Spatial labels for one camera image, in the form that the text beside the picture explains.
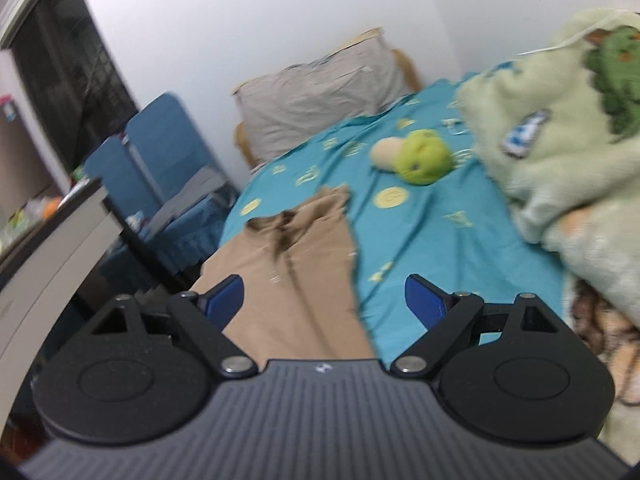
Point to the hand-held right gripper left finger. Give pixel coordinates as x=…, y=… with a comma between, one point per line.
x=225, y=297

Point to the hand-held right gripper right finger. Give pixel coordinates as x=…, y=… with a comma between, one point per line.
x=425, y=300

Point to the tan printed t-shirt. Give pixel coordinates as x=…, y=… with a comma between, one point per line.
x=300, y=285

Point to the teal printed bed sheet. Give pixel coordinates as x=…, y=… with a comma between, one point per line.
x=425, y=240

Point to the green plush toy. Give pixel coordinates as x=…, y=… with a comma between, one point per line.
x=422, y=160

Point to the blue covered chair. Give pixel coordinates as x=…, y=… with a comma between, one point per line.
x=165, y=130
x=107, y=170

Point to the brown patterned blanket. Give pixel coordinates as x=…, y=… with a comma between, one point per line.
x=600, y=325

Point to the plastic bag with oranges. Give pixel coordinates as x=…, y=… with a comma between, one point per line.
x=50, y=207

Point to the light green fleece blanket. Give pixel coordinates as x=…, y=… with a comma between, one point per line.
x=550, y=135

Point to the grey pillow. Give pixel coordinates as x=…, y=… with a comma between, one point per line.
x=320, y=95

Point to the brown refrigerator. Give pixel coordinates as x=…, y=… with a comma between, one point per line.
x=20, y=150

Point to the beige pillow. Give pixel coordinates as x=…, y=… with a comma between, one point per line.
x=367, y=35

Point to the dark window with grille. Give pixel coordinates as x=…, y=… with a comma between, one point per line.
x=65, y=70

